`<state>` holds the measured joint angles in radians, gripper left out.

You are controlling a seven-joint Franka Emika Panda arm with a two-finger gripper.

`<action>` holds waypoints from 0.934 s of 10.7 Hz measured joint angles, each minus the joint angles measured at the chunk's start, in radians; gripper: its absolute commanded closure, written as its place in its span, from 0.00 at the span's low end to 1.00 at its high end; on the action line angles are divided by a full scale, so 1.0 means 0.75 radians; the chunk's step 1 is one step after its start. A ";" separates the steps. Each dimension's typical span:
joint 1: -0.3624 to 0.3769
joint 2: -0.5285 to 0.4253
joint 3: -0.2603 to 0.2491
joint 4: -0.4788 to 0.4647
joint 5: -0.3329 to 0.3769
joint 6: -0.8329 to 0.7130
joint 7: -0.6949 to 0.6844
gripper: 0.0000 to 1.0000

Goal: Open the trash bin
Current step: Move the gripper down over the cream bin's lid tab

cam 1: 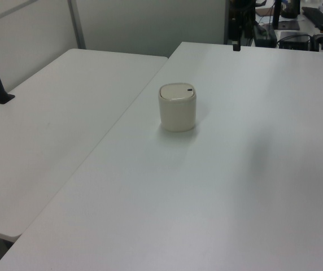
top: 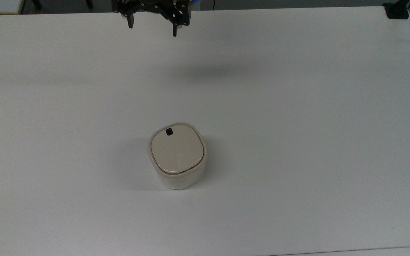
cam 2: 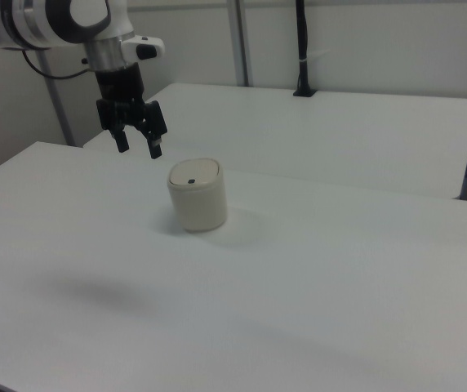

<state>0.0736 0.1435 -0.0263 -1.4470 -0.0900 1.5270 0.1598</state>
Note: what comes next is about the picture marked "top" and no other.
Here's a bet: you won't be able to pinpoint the cream trash bin lid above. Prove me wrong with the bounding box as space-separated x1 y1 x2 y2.
150 124 205 175

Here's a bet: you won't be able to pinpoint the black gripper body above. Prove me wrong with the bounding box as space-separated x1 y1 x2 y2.
111 0 191 26

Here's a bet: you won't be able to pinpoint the black table clamp mount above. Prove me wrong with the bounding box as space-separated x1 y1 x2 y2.
383 0 410 20

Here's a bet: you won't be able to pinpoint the cream trash bin body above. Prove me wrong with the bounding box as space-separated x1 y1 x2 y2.
148 122 207 190

